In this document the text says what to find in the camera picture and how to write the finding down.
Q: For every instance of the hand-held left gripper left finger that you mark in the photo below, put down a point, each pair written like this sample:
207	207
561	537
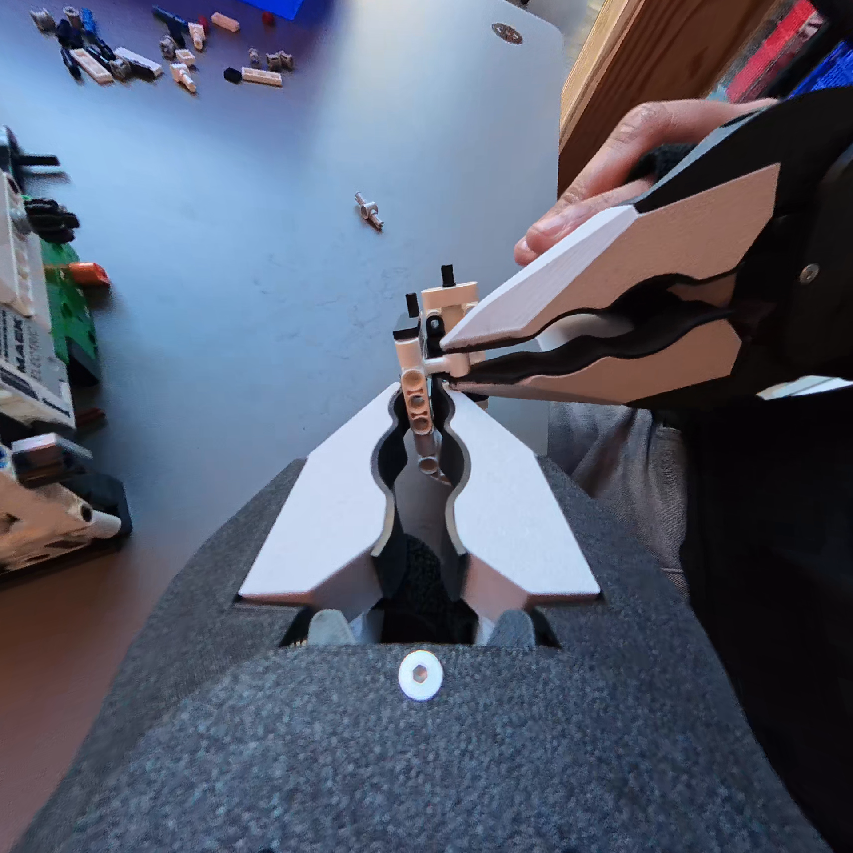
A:
313	526

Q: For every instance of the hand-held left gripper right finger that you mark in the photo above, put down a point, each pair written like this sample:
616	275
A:
526	526

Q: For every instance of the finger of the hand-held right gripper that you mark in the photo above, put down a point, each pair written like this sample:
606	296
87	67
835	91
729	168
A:
666	370
633	253

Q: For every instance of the white lego beam subassembly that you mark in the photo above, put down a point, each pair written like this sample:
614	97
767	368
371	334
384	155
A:
408	350

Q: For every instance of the small grey lego connector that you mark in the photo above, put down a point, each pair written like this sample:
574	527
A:
368	210

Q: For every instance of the white green lego truck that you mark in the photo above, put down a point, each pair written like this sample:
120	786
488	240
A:
26	373

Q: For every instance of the pile of loose lego pieces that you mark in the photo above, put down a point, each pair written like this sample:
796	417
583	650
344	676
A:
136	61

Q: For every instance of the person's right hand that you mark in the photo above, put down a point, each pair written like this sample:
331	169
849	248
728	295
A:
633	136

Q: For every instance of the person's grey trousers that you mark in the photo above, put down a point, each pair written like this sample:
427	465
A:
626	466

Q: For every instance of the blue plastic crate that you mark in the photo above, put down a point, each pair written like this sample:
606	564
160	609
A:
833	73

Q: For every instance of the red plastic crate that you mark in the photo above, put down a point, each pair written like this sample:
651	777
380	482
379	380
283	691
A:
766	56

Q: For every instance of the black metal pole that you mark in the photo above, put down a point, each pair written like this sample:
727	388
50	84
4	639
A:
810	46

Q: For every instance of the person's black jacket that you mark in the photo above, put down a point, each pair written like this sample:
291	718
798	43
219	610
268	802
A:
773	566

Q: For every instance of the round metal table disc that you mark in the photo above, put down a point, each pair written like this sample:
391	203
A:
507	33

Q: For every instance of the blue plastic bin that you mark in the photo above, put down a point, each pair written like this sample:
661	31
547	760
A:
286	6

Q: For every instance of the wooden post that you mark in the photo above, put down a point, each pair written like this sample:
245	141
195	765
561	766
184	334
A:
640	60

